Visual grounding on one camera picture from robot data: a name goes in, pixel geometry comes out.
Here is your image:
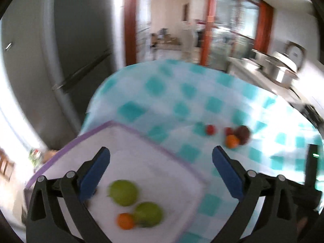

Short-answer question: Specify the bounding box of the teal white checkered tablecloth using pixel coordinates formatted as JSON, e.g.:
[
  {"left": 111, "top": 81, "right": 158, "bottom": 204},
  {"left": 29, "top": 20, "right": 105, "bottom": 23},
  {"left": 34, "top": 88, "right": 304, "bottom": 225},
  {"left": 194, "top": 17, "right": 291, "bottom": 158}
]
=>
[{"left": 81, "top": 60, "right": 323, "bottom": 242}]

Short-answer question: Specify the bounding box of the dark red apple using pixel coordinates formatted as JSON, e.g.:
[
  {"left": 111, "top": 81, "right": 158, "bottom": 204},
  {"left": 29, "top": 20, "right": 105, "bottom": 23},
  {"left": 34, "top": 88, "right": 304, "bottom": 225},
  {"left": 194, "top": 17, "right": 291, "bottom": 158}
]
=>
[{"left": 234, "top": 125, "right": 251, "bottom": 145}]

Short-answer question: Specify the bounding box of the grey refrigerator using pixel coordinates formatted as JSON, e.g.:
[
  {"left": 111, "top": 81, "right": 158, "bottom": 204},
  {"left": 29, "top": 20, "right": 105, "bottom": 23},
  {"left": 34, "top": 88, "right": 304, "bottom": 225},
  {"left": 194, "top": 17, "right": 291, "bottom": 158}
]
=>
[{"left": 1, "top": 0, "right": 116, "bottom": 150}]

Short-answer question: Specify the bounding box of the green apple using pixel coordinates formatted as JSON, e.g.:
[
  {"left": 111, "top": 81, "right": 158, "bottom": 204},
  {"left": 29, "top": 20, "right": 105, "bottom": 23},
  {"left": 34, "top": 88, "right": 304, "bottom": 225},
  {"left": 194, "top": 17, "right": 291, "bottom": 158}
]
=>
[
  {"left": 107, "top": 179, "right": 139, "bottom": 207},
  {"left": 132, "top": 201, "right": 164, "bottom": 228}
]

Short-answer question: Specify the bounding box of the steel pot with lid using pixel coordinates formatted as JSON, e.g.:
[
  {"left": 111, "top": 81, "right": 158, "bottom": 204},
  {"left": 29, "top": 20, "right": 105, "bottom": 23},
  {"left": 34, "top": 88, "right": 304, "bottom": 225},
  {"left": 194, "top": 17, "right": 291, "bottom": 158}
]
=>
[{"left": 262, "top": 52, "right": 298, "bottom": 88}]

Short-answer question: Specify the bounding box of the orange mandarin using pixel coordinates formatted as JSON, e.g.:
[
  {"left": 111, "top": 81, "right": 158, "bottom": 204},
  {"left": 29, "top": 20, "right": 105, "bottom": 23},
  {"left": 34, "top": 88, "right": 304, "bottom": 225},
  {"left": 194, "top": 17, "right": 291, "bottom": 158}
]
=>
[
  {"left": 116, "top": 213, "right": 136, "bottom": 230},
  {"left": 225, "top": 134, "right": 240, "bottom": 149}
]

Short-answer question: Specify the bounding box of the small red tomato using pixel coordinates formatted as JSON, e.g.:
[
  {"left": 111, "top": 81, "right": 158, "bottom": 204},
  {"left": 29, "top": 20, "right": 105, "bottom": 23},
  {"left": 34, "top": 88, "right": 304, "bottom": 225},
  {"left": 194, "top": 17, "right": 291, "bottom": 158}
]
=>
[
  {"left": 225, "top": 127, "right": 234, "bottom": 136},
  {"left": 205, "top": 125, "right": 216, "bottom": 135}
]

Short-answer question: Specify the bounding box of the red wooden door frame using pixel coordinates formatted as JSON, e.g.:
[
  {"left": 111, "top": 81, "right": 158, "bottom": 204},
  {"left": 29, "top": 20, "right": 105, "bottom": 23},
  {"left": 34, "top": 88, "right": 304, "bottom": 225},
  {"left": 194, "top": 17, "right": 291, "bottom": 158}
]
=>
[{"left": 124, "top": 0, "right": 274, "bottom": 66}]

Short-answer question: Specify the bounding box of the white bin purple rim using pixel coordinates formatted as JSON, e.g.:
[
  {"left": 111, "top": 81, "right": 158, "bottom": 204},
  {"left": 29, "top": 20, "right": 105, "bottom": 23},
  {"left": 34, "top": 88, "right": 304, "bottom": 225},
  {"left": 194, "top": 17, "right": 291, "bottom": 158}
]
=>
[{"left": 36, "top": 121, "right": 206, "bottom": 242}]

